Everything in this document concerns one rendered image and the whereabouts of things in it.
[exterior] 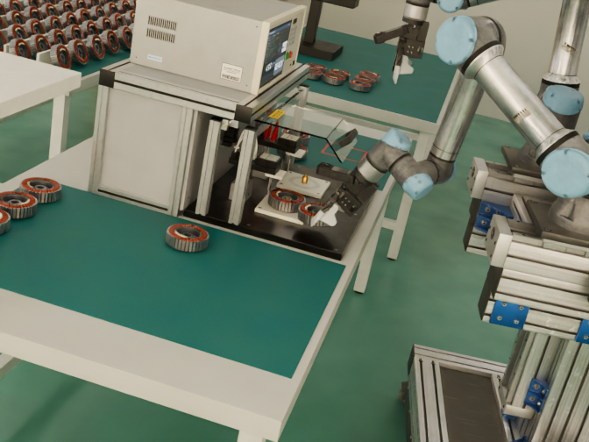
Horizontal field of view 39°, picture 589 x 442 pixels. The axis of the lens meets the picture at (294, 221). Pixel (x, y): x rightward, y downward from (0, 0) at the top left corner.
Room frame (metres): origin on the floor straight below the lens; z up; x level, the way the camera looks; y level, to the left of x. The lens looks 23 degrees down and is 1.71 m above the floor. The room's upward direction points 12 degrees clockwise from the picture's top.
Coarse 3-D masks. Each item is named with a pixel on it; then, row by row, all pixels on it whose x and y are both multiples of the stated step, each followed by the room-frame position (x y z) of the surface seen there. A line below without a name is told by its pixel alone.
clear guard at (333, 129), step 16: (272, 112) 2.31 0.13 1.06; (288, 112) 2.35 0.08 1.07; (304, 112) 2.38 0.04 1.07; (320, 112) 2.42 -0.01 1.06; (288, 128) 2.19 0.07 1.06; (304, 128) 2.22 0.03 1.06; (320, 128) 2.25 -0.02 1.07; (336, 128) 2.30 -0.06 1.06; (336, 144) 2.21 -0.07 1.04; (352, 144) 2.34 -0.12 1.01
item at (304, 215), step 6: (306, 204) 2.26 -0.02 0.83; (312, 204) 2.27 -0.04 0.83; (318, 204) 2.28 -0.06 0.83; (324, 204) 2.28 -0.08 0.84; (300, 210) 2.21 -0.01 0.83; (306, 210) 2.21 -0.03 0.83; (312, 210) 2.24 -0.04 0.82; (318, 210) 2.25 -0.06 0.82; (300, 216) 2.21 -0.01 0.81; (306, 216) 2.19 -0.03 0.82; (312, 216) 2.18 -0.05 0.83; (336, 216) 2.23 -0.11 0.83; (306, 222) 2.19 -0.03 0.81; (318, 222) 2.18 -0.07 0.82
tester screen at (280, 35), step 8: (288, 24) 2.50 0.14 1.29; (272, 32) 2.32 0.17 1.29; (280, 32) 2.42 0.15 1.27; (288, 32) 2.52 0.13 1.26; (272, 40) 2.34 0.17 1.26; (280, 40) 2.44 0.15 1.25; (272, 48) 2.35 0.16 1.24; (272, 56) 2.37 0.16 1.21; (280, 56) 2.48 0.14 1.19; (264, 64) 2.30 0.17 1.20; (272, 64) 2.39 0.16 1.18; (264, 72) 2.31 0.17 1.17
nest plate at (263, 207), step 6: (264, 198) 2.36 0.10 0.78; (258, 204) 2.30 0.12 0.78; (264, 204) 2.31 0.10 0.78; (258, 210) 2.27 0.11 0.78; (264, 210) 2.27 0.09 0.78; (270, 210) 2.27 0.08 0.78; (276, 210) 2.28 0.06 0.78; (276, 216) 2.26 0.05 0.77; (282, 216) 2.26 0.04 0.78; (288, 216) 2.26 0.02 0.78; (294, 216) 2.27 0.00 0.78; (294, 222) 2.25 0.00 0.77; (300, 222) 2.25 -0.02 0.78
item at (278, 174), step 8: (232, 160) 2.33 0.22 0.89; (256, 160) 2.32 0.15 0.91; (264, 160) 2.32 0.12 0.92; (272, 160) 2.32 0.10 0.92; (280, 160) 2.36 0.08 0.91; (256, 168) 2.32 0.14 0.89; (264, 168) 2.31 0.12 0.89; (272, 168) 2.31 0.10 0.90; (272, 176) 2.31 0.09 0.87; (280, 176) 2.31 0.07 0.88
